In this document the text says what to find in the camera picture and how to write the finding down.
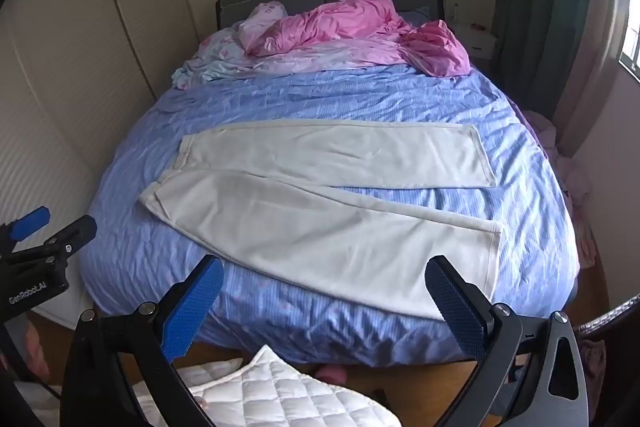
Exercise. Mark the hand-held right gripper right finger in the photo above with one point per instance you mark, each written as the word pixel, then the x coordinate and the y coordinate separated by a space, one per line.
pixel 457 307

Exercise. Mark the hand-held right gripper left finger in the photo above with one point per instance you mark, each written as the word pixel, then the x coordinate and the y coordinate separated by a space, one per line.
pixel 192 307

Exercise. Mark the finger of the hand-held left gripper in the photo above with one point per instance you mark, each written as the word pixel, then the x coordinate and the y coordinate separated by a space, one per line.
pixel 75 232
pixel 30 222

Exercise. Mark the cream pants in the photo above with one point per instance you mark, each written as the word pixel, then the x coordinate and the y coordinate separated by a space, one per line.
pixel 325 152

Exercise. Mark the white quilted mat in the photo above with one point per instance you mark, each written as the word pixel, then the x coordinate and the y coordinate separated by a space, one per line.
pixel 280 389

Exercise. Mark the pink slipper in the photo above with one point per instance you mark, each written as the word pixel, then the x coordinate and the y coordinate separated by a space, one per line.
pixel 332 373

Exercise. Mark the cream wardrobe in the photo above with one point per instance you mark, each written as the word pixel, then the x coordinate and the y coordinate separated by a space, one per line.
pixel 75 57

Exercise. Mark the light floral blanket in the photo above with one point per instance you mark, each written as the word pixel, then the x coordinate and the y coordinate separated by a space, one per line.
pixel 225 57

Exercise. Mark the blue patterned bed sheet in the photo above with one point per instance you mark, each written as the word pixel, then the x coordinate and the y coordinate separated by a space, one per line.
pixel 325 97

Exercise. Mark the white nightstand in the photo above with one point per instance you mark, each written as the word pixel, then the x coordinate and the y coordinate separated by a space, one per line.
pixel 477 39

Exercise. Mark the green striped curtain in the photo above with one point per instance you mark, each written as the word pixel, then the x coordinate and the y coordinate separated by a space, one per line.
pixel 550 7

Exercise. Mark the window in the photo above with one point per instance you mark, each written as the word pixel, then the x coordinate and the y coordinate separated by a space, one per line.
pixel 631 37

